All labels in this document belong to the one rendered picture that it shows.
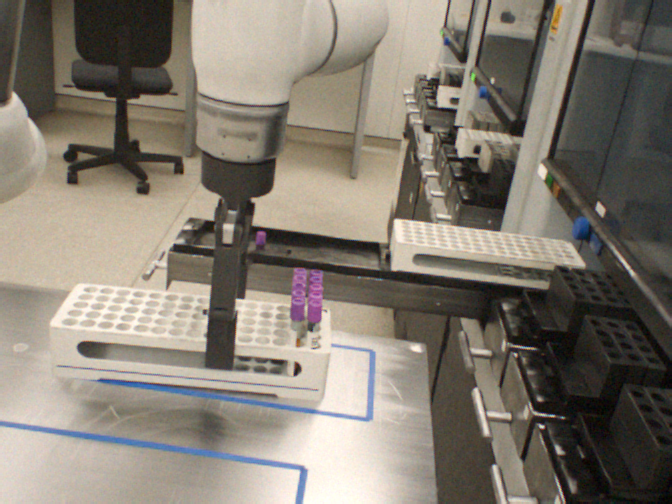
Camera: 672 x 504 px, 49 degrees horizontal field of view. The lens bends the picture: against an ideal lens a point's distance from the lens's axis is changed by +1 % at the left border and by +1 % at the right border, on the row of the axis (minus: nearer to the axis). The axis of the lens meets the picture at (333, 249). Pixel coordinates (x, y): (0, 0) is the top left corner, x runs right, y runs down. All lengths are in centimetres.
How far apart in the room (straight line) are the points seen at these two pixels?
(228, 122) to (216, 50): 7
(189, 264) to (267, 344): 40
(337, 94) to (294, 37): 400
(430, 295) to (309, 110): 363
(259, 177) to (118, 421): 28
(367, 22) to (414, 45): 383
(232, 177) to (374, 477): 32
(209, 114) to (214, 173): 6
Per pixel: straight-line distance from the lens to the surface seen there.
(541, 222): 129
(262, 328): 81
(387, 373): 88
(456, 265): 123
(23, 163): 134
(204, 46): 69
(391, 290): 114
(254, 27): 67
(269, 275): 114
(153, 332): 81
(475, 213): 154
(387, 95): 468
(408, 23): 462
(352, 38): 78
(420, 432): 80
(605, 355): 92
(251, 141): 70
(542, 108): 139
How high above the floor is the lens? 130
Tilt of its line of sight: 24 degrees down
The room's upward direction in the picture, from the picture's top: 8 degrees clockwise
